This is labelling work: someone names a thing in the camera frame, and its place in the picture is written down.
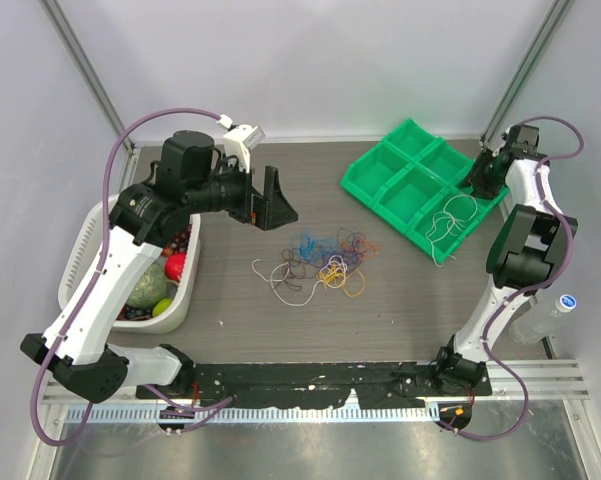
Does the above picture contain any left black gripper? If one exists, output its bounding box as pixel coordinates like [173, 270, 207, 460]
[187, 153, 298, 230]

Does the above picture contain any white cable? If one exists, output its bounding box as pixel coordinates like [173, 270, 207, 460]
[425, 193, 480, 268]
[250, 257, 326, 308]

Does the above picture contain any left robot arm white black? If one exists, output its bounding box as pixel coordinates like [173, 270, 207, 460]
[20, 124, 298, 404]

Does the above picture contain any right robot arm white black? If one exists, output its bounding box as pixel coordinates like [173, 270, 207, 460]
[431, 118, 578, 395]

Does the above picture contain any green compartment bin tray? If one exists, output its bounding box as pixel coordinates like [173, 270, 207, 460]
[340, 118, 508, 267]

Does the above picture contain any red grape bunch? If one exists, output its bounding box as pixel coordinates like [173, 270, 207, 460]
[162, 225, 192, 257]

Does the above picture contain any red apple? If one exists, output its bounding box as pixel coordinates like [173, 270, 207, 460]
[164, 252, 186, 282]

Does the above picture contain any green netted melon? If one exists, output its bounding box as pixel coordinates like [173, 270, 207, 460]
[126, 264, 168, 309]

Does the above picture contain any yellow green small fruit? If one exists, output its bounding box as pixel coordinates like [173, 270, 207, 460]
[151, 298, 172, 318]

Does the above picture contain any clear plastic water bottle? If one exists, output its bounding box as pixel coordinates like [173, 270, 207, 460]
[509, 294, 577, 345]

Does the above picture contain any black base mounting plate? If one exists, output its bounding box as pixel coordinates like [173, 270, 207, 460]
[157, 362, 492, 410]

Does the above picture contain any white plastic fruit basket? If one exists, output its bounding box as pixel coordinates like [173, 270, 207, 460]
[57, 202, 201, 334]

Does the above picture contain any brown cable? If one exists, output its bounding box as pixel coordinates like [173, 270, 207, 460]
[272, 249, 319, 295]

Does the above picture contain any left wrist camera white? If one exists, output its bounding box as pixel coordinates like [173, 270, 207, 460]
[217, 114, 265, 173]

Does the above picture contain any orange cable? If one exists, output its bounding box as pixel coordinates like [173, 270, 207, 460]
[337, 230, 382, 261]

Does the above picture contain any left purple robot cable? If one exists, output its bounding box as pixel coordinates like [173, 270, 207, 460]
[29, 107, 231, 447]

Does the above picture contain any white slotted cable duct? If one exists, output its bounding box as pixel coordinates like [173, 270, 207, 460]
[89, 402, 440, 427]

